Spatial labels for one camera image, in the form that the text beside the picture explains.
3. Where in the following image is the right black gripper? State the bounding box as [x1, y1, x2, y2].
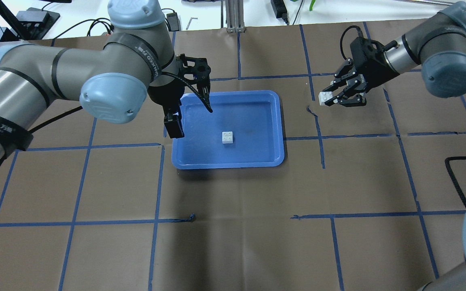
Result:
[323, 37, 399, 107]

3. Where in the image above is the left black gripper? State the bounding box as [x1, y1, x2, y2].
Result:
[148, 54, 213, 139]

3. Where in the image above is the white building block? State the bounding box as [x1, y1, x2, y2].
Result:
[221, 131, 234, 144]
[318, 91, 338, 106]

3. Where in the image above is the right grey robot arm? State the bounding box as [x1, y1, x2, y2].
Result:
[318, 1, 466, 291]

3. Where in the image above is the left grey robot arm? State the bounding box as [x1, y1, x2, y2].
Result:
[0, 0, 213, 162]

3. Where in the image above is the blue plastic tray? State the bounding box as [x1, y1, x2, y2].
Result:
[172, 90, 285, 170]

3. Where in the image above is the black power adapter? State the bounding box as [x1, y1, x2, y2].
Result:
[270, 0, 288, 19]

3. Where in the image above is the black monitor stand base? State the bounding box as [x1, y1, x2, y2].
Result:
[12, 8, 61, 40]

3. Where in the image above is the aluminium frame post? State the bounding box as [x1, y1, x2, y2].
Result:
[220, 0, 246, 33]

